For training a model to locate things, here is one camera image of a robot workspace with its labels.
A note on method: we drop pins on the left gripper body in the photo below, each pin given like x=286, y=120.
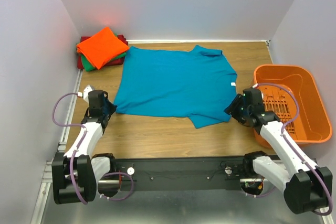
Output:
x=106, y=108

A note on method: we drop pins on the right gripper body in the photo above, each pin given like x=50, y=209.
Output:
x=234, y=107

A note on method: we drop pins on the blue t-shirt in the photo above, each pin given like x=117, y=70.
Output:
x=198, y=84

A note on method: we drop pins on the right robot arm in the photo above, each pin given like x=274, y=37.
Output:
x=305, y=185

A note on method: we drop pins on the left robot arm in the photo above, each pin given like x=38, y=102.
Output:
x=76, y=173

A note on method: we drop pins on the green folded t-shirt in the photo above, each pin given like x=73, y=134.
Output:
x=90, y=64

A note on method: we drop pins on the orange plastic basket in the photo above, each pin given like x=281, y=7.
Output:
x=288, y=87

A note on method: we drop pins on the dark red folded t-shirt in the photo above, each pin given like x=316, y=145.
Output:
x=115, y=61

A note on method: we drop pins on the orange folded t-shirt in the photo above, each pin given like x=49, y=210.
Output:
x=102, y=47

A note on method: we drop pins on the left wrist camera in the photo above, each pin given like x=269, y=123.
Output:
x=85, y=93

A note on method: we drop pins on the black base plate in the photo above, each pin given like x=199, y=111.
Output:
x=189, y=173

